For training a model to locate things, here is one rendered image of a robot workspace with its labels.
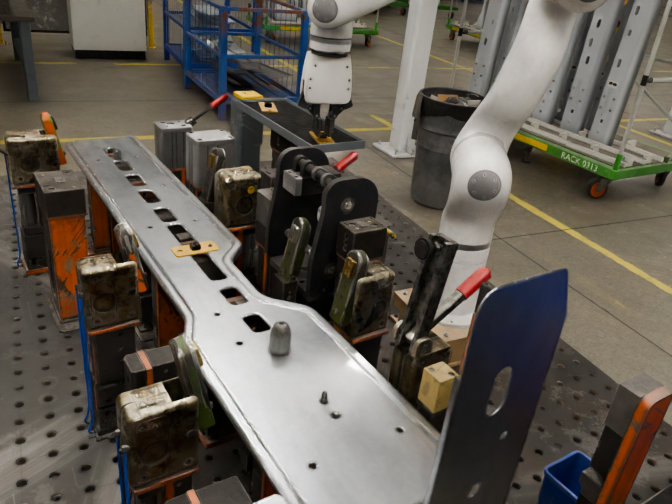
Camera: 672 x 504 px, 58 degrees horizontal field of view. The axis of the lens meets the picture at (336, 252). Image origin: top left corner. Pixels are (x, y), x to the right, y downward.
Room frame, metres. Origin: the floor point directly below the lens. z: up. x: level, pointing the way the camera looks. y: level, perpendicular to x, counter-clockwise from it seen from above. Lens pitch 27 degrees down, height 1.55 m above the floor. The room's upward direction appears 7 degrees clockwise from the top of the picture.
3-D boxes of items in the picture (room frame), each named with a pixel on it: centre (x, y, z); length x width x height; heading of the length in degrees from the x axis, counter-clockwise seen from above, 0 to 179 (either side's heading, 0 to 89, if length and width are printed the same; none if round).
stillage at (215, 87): (5.98, 1.11, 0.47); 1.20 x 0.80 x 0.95; 30
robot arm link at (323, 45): (1.28, 0.06, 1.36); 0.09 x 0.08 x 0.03; 110
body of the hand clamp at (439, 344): (0.73, -0.14, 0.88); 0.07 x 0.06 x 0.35; 126
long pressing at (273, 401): (1.02, 0.28, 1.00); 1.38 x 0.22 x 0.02; 36
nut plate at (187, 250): (1.01, 0.26, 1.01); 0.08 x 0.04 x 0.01; 126
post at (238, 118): (1.60, 0.28, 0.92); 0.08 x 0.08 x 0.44; 36
